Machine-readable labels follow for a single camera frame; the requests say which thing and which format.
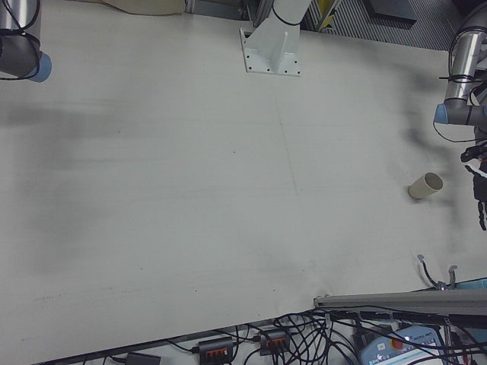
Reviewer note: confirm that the white pedestal bracket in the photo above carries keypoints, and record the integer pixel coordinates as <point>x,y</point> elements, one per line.
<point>272,49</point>

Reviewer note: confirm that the beige cup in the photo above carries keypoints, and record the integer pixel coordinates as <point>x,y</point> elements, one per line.
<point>420,188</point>

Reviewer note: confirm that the light blue plastic box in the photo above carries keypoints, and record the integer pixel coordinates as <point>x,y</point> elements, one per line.
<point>475,284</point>

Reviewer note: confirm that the black flat box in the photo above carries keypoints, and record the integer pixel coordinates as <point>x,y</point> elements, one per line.
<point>392,11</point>

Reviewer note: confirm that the grey blue teach pendant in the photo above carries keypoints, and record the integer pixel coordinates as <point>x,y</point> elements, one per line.
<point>403,350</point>

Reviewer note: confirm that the black hub with orange ports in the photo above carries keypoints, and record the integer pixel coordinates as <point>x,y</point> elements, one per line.
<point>216,348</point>
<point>274,342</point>

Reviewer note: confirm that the aluminium extrusion post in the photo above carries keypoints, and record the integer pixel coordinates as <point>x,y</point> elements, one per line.
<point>380,299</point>

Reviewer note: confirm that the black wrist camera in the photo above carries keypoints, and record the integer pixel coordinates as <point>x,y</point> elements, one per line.
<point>472,154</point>

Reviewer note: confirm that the black power adapter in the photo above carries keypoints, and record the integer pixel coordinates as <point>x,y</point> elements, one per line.
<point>142,359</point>

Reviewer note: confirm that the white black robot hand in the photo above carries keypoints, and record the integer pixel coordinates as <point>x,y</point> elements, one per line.
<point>482,190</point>

